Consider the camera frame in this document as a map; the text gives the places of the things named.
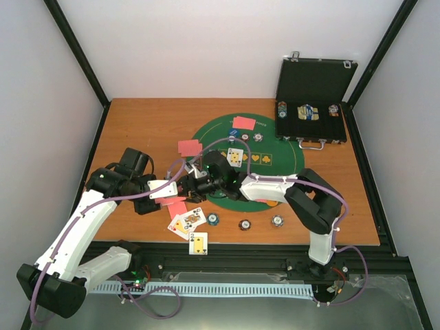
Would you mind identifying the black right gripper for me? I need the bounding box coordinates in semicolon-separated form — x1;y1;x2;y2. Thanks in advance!
175;174;224;204

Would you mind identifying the queen face card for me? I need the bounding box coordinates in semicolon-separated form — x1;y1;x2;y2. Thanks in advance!
181;207;206;230

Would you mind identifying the blue 50 chip stack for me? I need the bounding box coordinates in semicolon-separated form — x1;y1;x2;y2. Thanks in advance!
206;213;219;226

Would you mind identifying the two of hearts card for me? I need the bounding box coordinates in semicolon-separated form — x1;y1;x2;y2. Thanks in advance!
168;215;195;240

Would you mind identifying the two of spades card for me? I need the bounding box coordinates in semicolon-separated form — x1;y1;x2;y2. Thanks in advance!
189;232;208;255

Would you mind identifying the spade card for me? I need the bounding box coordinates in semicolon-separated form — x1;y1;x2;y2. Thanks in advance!
226;148;243;168

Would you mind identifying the brown 100 chip stack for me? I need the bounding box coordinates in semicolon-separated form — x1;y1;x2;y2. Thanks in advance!
239;219;252;231

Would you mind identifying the blue orange 10 chip stack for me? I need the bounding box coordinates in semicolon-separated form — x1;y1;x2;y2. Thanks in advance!
272;215;284;228

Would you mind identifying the blue orange chips top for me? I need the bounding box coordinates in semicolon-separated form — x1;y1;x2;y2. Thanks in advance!
253;133;263;142

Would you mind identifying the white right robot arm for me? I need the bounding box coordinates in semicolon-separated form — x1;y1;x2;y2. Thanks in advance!
177;151;348;265

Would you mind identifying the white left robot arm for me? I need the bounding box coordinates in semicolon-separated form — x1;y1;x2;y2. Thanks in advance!
16;148;156;321

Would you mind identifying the round green poker mat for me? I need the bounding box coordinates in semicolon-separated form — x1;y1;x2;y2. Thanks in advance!
190;113;305;216

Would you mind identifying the chip stack in case left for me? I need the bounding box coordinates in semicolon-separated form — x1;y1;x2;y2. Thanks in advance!
277;101;287;118

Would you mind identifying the chip stack in case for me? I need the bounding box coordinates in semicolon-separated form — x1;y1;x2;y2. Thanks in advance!
328;104;340;117
277;101;287;118

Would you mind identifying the card pack in case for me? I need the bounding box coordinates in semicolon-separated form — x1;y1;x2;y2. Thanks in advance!
297;104;319;121

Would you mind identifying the black poker case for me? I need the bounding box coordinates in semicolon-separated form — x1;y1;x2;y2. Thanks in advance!
274;51;358;151

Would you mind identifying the chip stack in case right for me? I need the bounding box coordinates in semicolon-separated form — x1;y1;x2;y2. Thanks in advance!
328;104;340;117

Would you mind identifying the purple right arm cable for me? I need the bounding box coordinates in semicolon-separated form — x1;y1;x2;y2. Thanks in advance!
187;136;369;307

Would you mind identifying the light blue cable duct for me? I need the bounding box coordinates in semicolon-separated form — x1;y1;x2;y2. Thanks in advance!
92;280;314;298

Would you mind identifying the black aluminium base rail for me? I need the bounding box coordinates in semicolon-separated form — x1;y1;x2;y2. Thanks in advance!
44;241;410;285

